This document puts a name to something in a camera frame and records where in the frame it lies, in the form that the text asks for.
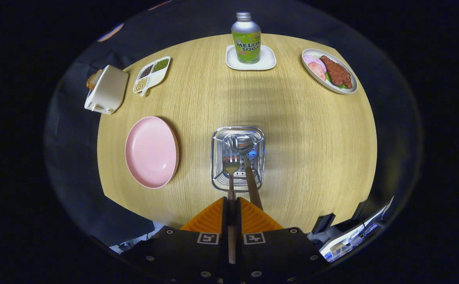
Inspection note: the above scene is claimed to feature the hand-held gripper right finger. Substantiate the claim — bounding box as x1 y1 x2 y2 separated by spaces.
236 196 330 284

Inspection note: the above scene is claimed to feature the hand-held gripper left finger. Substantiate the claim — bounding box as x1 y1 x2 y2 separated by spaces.
121 196 230 284

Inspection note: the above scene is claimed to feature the metal fork with wooden handle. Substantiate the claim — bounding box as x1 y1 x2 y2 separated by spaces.
223 155 241 265

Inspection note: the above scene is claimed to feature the metal spoon with wooden handle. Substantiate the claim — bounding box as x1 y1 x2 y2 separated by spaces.
230 135 264 211

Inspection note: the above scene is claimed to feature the small black box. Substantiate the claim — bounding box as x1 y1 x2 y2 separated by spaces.
311 213 336 235

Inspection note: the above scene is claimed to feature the pink round plate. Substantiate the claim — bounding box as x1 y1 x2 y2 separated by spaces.
125 116 180 189

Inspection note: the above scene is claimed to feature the white divided dish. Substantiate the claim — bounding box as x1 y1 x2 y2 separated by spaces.
133 56 171 97

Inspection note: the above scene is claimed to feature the green lettuce leaf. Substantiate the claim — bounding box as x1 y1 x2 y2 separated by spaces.
324 72 348 90

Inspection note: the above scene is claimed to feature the white toaster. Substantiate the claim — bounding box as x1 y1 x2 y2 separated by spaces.
84 65 129 115

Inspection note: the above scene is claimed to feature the pink ham slice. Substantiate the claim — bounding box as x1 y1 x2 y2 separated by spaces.
304 55 327 72
309 62 327 81

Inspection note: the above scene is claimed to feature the red-brown meat piece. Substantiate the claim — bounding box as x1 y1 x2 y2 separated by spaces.
319 55 353 89

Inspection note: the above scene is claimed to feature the white square coaster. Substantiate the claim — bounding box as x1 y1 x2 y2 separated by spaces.
225 45 277 71

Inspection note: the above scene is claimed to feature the white oval plate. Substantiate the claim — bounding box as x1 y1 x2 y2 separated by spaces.
301 49 358 95

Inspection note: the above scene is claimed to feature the green soda bottle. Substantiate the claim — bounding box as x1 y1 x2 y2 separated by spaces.
231 12 262 64

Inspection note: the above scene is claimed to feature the metal wire cutlery basket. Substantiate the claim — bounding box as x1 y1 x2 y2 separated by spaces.
211 126 266 192

